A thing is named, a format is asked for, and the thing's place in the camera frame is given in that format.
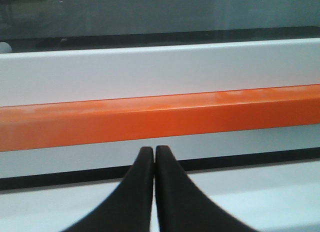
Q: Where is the white fume hood sash frame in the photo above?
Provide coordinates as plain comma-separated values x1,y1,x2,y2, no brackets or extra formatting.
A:
0,38,320,178

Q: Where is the grey pipe in hood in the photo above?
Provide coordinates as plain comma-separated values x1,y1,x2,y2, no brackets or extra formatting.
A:
0,42,12,54

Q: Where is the orange sash handle bar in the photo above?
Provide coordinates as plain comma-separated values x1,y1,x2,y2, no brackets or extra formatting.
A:
0,84,320,152

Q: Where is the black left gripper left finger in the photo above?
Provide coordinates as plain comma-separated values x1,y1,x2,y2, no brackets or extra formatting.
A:
65,146,154,232

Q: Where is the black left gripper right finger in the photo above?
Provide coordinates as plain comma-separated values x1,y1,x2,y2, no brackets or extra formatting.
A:
155,145,254,232

